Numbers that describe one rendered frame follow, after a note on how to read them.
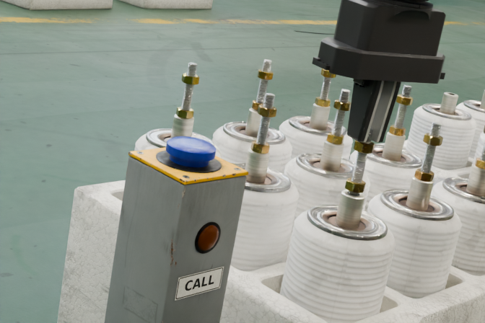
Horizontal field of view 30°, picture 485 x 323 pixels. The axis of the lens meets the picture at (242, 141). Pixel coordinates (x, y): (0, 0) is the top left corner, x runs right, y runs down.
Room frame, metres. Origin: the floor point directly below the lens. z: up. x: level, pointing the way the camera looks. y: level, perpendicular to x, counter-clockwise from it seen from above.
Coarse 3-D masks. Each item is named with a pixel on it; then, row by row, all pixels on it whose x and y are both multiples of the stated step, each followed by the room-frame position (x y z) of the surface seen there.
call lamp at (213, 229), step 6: (210, 228) 0.67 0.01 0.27; (216, 228) 0.67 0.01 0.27; (204, 234) 0.66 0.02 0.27; (210, 234) 0.67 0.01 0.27; (216, 234) 0.67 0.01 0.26; (198, 240) 0.66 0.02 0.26; (204, 240) 0.66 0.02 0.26; (210, 240) 0.67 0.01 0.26; (216, 240) 0.67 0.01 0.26; (198, 246) 0.66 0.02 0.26; (204, 246) 0.66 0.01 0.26; (210, 246) 0.67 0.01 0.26
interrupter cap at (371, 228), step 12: (312, 216) 0.78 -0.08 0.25; (324, 216) 0.79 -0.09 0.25; (372, 216) 0.81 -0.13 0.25; (324, 228) 0.76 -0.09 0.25; (336, 228) 0.77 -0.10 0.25; (348, 228) 0.78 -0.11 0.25; (360, 228) 0.79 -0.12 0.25; (372, 228) 0.78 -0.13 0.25; (384, 228) 0.79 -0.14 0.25; (372, 240) 0.76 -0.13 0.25
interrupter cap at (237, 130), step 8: (224, 128) 1.03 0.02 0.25; (232, 128) 1.03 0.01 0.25; (240, 128) 1.05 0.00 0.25; (272, 128) 1.06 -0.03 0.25; (232, 136) 1.01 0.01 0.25; (240, 136) 1.00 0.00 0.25; (248, 136) 1.01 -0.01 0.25; (272, 136) 1.03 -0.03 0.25; (280, 136) 1.04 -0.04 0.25; (272, 144) 1.01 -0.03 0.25
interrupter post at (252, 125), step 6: (252, 108) 1.04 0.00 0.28; (252, 114) 1.03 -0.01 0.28; (258, 114) 1.03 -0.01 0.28; (252, 120) 1.03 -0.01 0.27; (258, 120) 1.03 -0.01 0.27; (246, 126) 1.04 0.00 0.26; (252, 126) 1.03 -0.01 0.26; (258, 126) 1.03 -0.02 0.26; (246, 132) 1.03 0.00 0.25; (252, 132) 1.03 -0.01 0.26
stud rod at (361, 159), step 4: (368, 136) 0.79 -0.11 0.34; (368, 140) 0.79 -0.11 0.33; (360, 152) 0.79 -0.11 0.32; (356, 156) 0.79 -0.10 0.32; (360, 156) 0.79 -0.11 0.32; (364, 156) 0.79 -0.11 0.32; (356, 160) 0.79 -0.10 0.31; (360, 160) 0.79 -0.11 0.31; (364, 160) 0.79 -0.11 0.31; (356, 164) 0.79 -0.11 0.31; (360, 164) 0.79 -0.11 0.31; (364, 164) 0.79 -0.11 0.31; (356, 168) 0.79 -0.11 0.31; (360, 168) 0.79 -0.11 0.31; (356, 172) 0.79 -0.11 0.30; (360, 172) 0.79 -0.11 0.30; (352, 176) 0.79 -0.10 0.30; (356, 176) 0.79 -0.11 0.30; (360, 176) 0.79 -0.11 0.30; (352, 180) 0.79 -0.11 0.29; (356, 180) 0.79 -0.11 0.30; (360, 180) 0.79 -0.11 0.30; (352, 192) 0.79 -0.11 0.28
